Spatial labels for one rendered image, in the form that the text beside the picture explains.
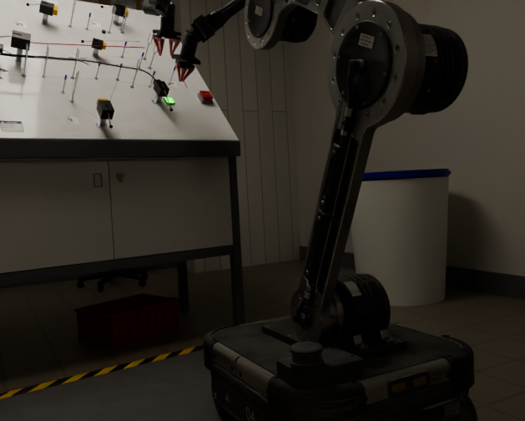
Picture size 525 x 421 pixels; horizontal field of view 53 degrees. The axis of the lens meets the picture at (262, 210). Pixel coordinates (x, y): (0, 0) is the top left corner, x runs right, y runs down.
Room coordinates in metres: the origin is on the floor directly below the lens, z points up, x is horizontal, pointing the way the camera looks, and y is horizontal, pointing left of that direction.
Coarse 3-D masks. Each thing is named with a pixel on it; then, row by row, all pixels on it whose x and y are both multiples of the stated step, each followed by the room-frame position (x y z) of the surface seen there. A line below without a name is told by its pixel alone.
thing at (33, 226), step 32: (0, 160) 1.86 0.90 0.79; (32, 160) 1.92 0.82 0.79; (64, 160) 1.99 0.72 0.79; (96, 160) 2.05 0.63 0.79; (0, 192) 1.86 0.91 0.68; (32, 192) 1.92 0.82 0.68; (64, 192) 1.98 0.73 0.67; (96, 192) 2.05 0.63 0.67; (0, 224) 1.85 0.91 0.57; (32, 224) 1.91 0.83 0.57; (64, 224) 1.98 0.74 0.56; (96, 224) 2.04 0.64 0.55; (0, 256) 1.85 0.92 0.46; (32, 256) 1.91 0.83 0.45; (64, 256) 1.97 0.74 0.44; (96, 256) 2.04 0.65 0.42
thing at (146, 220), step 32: (128, 160) 2.13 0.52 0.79; (160, 160) 2.21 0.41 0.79; (192, 160) 2.29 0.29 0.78; (224, 160) 2.38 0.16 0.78; (128, 192) 2.12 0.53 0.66; (160, 192) 2.20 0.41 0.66; (192, 192) 2.28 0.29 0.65; (224, 192) 2.37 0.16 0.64; (128, 224) 2.12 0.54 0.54; (160, 224) 2.20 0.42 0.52; (192, 224) 2.28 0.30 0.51; (224, 224) 2.37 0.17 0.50; (128, 256) 2.11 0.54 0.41
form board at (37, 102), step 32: (0, 0) 2.42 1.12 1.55; (32, 0) 2.52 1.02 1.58; (64, 0) 2.64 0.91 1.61; (0, 32) 2.26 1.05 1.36; (32, 32) 2.34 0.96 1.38; (64, 32) 2.44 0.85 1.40; (96, 32) 2.55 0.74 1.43; (128, 32) 2.67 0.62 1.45; (0, 64) 2.11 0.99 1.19; (32, 64) 2.19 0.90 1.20; (64, 64) 2.27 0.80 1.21; (96, 64) 2.36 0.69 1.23; (128, 64) 2.46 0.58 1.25; (160, 64) 2.57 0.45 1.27; (0, 96) 1.98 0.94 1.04; (32, 96) 2.05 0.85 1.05; (64, 96) 2.13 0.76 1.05; (96, 96) 2.21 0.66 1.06; (128, 96) 2.29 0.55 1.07; (192, 96) 2.49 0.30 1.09; (0, 128) 1.87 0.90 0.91; (32, 128) 1.93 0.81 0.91; (64, 128) 2.00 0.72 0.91; (96, 128) 2.07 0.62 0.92; (128, 128) 2.14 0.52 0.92; (160, 128) 2.23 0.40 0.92; (192, 128) 2.32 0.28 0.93; (224, 128) 2.41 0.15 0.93
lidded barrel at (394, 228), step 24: (360, 192) 2.83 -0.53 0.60; (384, 192) 2.73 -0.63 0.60; (408, 192) 2.70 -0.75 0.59; (432, 192) 2.73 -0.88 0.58; (360, 216) 2.85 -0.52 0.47; (384, 216) 2.75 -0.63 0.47; (408, 216) 2.71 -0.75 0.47; (432, 216) 2.74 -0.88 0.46; (360, 240) 2.88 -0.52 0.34; (384, 240) 2.76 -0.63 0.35; (408, 240) 2.72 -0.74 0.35; (432, 240) 2.75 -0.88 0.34; (360, 264) 2.90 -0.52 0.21; (384, 264) 2.77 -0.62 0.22; (408, 264) 2.73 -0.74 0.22; (432, 264) 2.75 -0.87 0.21; (384, 288) 2.78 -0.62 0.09; (408, 288) 2.74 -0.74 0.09; (432, 288) 2.76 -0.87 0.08
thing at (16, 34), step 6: (0, 36) 2.10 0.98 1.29; (6, 36) 2.10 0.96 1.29; (12, 36) 2.09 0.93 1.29; (18, 36) 2.10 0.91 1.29; (24, 36) 2.12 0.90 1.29; (30, 36) 2.13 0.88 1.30; (12, 42) 2.10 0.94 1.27; (18, 42) 2.11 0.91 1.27; (24, 42) 2.11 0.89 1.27; (18, 48) 2.14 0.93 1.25; (24, 48) 2.13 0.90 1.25; (18, 60) 2.16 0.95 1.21
